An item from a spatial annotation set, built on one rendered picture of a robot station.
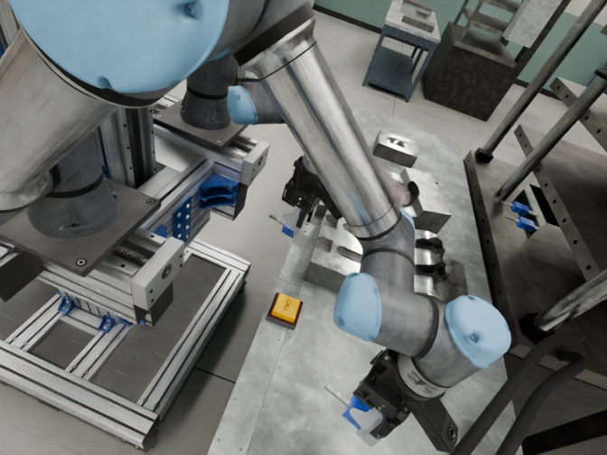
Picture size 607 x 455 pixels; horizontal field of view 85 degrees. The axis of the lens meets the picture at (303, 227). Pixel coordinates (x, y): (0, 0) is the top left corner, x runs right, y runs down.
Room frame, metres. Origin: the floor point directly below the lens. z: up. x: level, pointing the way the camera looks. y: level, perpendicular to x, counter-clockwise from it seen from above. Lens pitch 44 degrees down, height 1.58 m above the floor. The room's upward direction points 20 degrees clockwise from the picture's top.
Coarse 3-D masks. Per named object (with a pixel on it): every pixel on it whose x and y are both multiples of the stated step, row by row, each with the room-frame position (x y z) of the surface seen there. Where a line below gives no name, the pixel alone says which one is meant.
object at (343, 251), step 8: (344, 224) 0.81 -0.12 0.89; (416, 240) 0.81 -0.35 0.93; (424, 240) 0.81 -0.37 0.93; (432, 240) 0.82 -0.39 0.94; (440, 240) 0.82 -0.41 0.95; (336, 248) 0.69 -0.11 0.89; (344, 248) 0.71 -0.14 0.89; (424, 248) 0.78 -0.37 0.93; (432, 248) 0.78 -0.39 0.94; (440, 248) 0.80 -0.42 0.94; (344, 256) 0.67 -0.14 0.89; (352, 256) 0.69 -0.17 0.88; (360, 256) 0.70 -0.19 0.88; (440, 256) 0.75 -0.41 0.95; (440, 264) 0.73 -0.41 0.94; (416, 272) 0.69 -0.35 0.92; (424, 272) 0.70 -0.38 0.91; (432, 272) 0.71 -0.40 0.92; (440, 272) 0.76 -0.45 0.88
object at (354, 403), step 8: (328, 384) 0.28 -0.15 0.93; (336, 392) 0.28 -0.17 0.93; (344, 400) 0.27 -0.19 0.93; (352, 400) 0.27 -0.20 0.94; (360, 408) 0.26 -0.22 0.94; (368, 408) 0.26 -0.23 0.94; (344, 416) 0.24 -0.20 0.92; (352, 424) 0.24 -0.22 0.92; (360, 432) 0.23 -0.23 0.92; (368, 440) 0.22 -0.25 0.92; (376, 440) 0.22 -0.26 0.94
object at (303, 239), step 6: (270, 216) 0.68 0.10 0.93; (282, 222) 0.67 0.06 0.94; (306, 222) 0.68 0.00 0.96; (288, 228) 0.65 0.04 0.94; (306, 228) 0.65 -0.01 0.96; (312, 228) 0.66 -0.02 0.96; (288, 234) 0.64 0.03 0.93; (306, 234) 0.63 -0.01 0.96; (312, 234) 0.67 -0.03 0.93; (294, 240) 0.63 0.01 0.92; (300, 240) 0.63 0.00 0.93; (306, 240) 0.64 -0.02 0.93; (300, 246) 0.63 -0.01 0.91
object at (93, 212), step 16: (64, 192) 0.35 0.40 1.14; (80, 192) 0.37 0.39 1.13; (96, 192) 0.39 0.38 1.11; (112, 192) 0.45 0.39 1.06; (32, 208) 0.33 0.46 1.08; (48, 208) 0.33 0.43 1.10; (64, 208) 0.34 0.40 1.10; (80, 208) 0.36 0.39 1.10; (96, 208) 0.38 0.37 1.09; (112, 208) 0.41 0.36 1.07; (32, 224) 0.33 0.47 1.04; (48, 224) 0.32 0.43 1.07; (64, 224) 0.33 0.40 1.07; (80, 224) 0.35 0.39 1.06; (96, 224) 0.36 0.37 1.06
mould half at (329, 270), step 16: (336, 240) 0.72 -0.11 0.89; (352, 240) 0.75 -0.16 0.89; (320, 256) 0.64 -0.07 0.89; (336, 256) 0.66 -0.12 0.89; (416, 256) 0.74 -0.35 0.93; (432, 256) 0.75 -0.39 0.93; (320, 272) 0.61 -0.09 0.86; (336, 272) 0.61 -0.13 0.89; (448, 272) 0.80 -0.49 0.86; (464, 272) 0.82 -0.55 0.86; (336, 288) 0.61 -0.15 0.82; (416, 288) 0.62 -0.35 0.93; (432, 288) 0.63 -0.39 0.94; (448, 288) 0.73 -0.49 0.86; (464, 288) 0.75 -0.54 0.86
